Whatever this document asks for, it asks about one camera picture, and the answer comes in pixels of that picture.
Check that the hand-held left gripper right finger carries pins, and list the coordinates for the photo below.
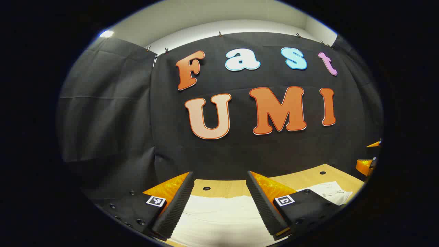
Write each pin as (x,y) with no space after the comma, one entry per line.
(262,206)

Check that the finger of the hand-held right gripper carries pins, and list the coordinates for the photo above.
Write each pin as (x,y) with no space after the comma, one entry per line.
(376,144)
(365,166)

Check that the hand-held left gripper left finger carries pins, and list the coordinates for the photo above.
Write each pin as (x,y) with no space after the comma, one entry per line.
(178,206)

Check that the white jeans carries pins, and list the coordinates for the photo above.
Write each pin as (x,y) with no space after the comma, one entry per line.
(219,219)

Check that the black backdrop cloth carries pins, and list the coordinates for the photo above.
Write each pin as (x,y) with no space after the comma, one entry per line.
(137,120)

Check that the ceiling light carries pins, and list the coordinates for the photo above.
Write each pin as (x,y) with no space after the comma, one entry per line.
(106,33)

